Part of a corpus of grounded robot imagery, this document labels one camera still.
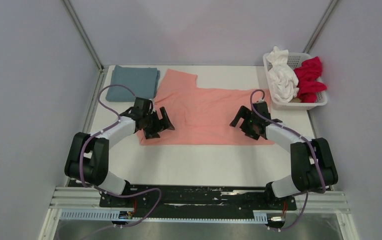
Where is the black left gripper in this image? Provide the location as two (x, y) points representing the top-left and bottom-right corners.
(143, 107), (174, 140)

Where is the pink t shirt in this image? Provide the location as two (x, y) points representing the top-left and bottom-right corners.
(136, 69), (273, 146)

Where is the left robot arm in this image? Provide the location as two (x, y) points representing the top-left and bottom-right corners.
(64, 97), (175, 207)

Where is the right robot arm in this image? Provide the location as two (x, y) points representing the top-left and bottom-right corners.
(230, 101), (339, 209)

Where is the folded blue-grey t shirt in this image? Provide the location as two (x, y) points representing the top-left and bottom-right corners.
(105, 65), (160, 102)

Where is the crumpled white t shirt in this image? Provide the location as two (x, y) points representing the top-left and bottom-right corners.
(266, 46), (299, 103)

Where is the white plastic basket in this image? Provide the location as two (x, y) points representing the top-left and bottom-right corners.
(263, 48), (328, 111)

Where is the crumpled red t shirt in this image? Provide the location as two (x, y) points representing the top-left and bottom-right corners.
(294, 56), (327, 103)

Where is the slotted white cable duct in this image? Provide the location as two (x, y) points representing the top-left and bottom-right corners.
(60, 210), (268, 223)

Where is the aluminium front rail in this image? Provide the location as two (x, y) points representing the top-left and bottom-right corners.
(49, 187), (351, 214)

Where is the left aluminium frame post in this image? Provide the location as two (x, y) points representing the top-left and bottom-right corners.
(61, 0), (104, 72)

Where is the aluminium frame post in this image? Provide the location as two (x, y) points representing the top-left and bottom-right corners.
(61, 0), (104, 72)
(303, 0), (341, 54)

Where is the right aluminium frame post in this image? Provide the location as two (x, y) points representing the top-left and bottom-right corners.
(303, 0), (341, 54)

